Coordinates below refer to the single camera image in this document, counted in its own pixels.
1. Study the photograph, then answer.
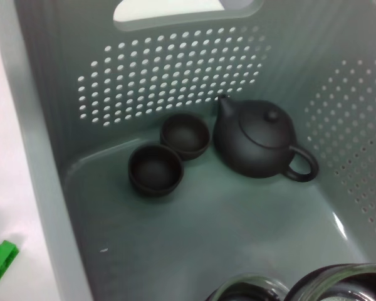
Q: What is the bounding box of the green translucent stepped brick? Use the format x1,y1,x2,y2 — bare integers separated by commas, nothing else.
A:
0,240,20,288

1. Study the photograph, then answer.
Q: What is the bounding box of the grey perforated storage basket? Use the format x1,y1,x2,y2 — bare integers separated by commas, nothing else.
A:
0,0,376,301

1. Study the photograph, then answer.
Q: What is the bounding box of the black clay teapot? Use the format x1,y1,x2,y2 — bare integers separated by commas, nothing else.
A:
212,93,320,183

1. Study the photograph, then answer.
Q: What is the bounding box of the glass teacup black sleeve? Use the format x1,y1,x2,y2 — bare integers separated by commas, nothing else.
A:
283,262,376,301
206,272,291,301

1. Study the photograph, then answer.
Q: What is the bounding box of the black clay teacup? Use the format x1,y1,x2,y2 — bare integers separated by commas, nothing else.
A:
127,143,185,199
159,113,211,161

